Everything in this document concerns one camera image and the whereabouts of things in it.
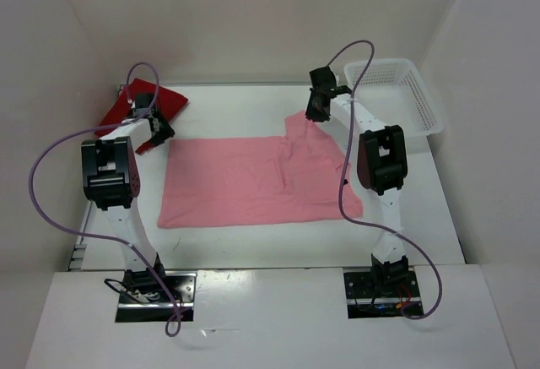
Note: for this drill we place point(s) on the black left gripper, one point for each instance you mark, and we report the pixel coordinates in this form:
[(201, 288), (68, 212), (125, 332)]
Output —
[(159, 128)]

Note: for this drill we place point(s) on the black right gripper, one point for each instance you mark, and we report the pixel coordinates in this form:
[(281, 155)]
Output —
[(316, 105)]

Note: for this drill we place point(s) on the dark red t-shirt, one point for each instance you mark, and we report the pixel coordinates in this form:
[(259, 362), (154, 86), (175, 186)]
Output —
[(169, 104)]

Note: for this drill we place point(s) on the light pink t-shirt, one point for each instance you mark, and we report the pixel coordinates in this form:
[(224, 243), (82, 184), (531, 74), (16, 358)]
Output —
[(295, 178)]

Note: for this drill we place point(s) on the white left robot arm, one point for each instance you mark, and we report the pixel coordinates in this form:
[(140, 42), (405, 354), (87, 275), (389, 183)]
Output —
[(112, 182)]

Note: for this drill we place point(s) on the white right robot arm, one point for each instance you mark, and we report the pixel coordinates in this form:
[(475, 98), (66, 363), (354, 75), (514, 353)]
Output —
[(381, 168)]

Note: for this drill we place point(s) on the white plastic basket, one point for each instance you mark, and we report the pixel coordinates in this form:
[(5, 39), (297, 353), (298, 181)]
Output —
[(391, 92)]

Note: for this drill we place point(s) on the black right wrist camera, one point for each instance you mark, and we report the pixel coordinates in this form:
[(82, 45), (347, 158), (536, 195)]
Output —
[(324, 82)]

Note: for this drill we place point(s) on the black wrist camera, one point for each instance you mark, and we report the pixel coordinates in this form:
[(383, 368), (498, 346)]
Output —
[(324, 82), (144, 105)]

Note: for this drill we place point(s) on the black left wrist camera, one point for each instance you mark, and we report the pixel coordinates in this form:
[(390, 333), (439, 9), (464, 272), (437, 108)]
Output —
[(144, 105)]

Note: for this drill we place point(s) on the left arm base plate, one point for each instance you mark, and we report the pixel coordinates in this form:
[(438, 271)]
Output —
[(154, 306)]

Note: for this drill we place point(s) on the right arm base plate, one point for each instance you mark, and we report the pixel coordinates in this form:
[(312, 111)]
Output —
[(365, 301)]

